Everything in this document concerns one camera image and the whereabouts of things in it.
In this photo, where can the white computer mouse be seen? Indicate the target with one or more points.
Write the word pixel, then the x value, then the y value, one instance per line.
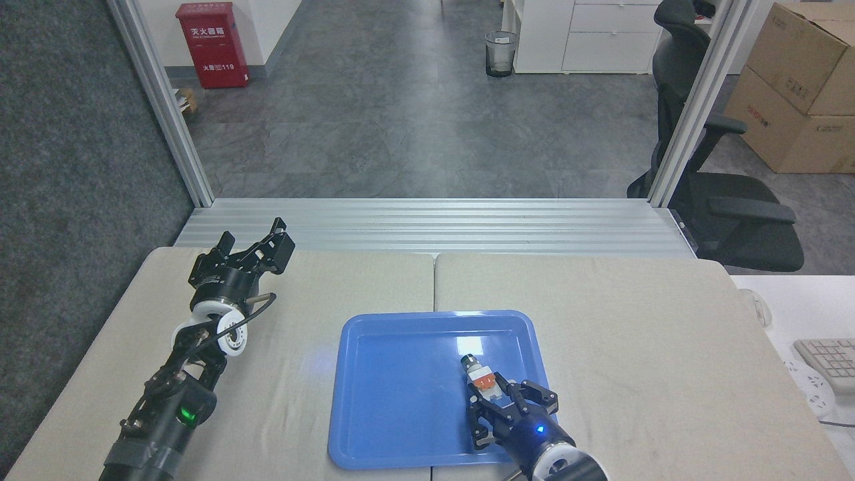
pixel 758 307

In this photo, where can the black office chair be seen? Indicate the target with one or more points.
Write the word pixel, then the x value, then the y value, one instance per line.
pixel 735 220

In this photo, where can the silver aluminium post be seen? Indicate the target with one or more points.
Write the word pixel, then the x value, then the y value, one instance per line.
pixel 163 107
pixel 708 87

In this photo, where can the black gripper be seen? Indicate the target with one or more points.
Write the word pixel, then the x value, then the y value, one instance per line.
pixel 227 286
pixel 534 437

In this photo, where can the small brown cardboard box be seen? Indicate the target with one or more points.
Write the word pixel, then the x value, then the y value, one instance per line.
pixel 805 57

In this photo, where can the blue plastic tray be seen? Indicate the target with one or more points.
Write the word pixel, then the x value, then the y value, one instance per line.
pixel 401 401

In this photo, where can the small open cardboard carton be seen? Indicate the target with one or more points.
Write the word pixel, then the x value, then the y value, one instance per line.
pixel 186 100

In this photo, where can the white computer keyboard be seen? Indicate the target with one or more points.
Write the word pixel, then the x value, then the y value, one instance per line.
pixel 831 361

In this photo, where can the white drawer cabinet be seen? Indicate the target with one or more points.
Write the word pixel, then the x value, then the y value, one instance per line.
pixel 588 37

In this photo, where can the grey mesh waste bin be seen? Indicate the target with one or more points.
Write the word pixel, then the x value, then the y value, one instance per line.
pixel 501 55

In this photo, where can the silver aluminium frame rail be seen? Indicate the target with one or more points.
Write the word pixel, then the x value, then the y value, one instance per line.
pixel 427 227

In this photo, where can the white power strip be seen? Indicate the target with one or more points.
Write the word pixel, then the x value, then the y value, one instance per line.
pixel 811 391

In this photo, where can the white side desk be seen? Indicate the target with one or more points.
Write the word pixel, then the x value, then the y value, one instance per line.
pixel 801 307

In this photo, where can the large brown cardboard box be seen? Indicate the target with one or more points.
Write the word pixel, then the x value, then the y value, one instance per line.
pixel 781 130

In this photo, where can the red fire extinguisher box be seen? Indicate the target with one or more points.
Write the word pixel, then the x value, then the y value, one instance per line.
pixel 212 47

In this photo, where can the white orange switch part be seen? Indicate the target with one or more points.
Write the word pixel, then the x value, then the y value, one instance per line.
pixel 482 379

